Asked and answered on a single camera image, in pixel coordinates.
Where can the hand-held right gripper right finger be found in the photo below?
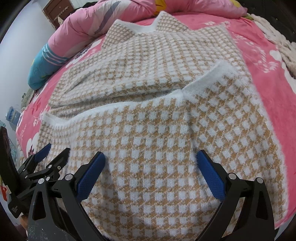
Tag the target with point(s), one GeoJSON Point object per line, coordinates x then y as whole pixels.
{"type": "Point", "coordinates": [211, 176]}

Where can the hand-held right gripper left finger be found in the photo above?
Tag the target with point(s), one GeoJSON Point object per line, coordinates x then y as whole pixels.
{"type": "Point", "coordinates": [91, 176]}

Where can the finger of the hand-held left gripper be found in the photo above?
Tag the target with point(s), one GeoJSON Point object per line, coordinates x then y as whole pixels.
{"type": "Point", "coordinates": [56, 163]}
{"type": "Point", "coordinates": [42, 153]}

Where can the beige white checked sweater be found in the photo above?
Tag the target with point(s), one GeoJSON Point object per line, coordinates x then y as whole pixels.
{"type": "Point", "coordinates": [150, 139]}

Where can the grey printed mattress cover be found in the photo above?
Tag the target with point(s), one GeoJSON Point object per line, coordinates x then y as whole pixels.
{"type": "Point", "coordinates": [16, 150]}

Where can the grey green patterned cloth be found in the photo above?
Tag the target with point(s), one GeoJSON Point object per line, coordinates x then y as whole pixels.
{"type": "Point", "coordinates": [26, 98]}

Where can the pink floral bed blanket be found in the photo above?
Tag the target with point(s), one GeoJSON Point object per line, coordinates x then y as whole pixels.
{"type": "Point", "coordinates": [261, 76]}

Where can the pink blue printed quilt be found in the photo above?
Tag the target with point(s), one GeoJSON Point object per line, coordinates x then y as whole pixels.
{"type": "Point", "coordinates": [76, 25]}

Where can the small cream hanging cloth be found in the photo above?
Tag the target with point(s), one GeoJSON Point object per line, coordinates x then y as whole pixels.
{"type": "Point", "coordinates": [60, 20]}

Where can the brown wooden door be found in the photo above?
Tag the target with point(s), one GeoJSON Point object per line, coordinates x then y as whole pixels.
{"type": "Point", "coordinates": [55, 9]}

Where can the cream knitted blanket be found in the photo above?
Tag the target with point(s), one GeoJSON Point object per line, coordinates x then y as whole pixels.
{"type": "Point", "coordinates": [277, 39]}

